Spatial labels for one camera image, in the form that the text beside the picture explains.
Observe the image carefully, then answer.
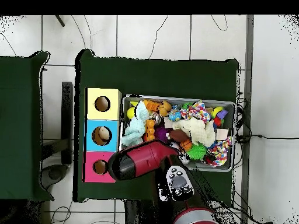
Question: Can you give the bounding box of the green spiky ball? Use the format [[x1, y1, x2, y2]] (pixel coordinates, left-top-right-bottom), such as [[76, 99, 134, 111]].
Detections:
[[186, 142, 208, 161]]

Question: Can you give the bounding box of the mint green cloth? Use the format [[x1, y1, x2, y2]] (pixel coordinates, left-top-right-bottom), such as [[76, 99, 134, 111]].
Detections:
[[120, 100, 150, 148]]

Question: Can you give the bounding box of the colourful spotted cloth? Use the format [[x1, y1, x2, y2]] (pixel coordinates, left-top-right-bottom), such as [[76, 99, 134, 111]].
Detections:
[[179, 99, 211, 124], [206, 136, 233, 167]]

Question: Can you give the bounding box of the wooden box with three holes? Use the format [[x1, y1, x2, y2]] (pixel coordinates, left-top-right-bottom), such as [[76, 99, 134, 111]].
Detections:
[[82, 87, 123, 183]]

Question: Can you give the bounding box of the grey metal bar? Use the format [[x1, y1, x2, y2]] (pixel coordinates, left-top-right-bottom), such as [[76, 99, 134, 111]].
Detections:
[[240, 15, 255, 224]]

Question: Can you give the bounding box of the blue globe ball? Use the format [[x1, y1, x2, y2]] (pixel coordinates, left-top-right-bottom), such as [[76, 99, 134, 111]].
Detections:
[[168, 109, 182, 123]]

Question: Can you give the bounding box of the dark green side table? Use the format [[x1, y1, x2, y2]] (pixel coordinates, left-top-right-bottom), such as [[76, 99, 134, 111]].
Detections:
[[0, 50, 54, 202]]

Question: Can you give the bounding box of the black cable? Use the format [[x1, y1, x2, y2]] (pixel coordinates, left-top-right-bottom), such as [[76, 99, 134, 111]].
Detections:
[[235, 134, 299, 144]]

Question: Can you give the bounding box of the brown toy football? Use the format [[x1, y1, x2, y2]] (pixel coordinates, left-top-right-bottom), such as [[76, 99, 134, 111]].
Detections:
[[168, 129, 189, 142]]

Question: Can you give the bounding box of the long orange toy brick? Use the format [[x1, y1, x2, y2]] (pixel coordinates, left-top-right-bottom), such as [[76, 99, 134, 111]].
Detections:
[[144, 119, 156, 142]]

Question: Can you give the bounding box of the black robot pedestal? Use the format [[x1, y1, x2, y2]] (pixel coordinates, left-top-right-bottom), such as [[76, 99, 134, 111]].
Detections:
[[123, 199, 175, 224]]

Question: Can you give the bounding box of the shallow metal mesh bin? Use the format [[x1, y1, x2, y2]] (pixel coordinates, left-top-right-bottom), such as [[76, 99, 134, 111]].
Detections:
[[118, 94, 237, 173]]

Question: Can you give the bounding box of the yellow ball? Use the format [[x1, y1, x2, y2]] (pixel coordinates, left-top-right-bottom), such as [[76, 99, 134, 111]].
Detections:
[[126, 106, 137, 120]]

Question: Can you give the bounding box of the cream muslin cloth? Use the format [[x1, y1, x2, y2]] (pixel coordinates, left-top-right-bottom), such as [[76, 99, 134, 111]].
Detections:
[[172, 117, 217, 148]]

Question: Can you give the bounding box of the purple spiky ball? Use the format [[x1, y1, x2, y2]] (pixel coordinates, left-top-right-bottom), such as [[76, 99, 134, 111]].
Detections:
[[154, 127, 172, 144]]

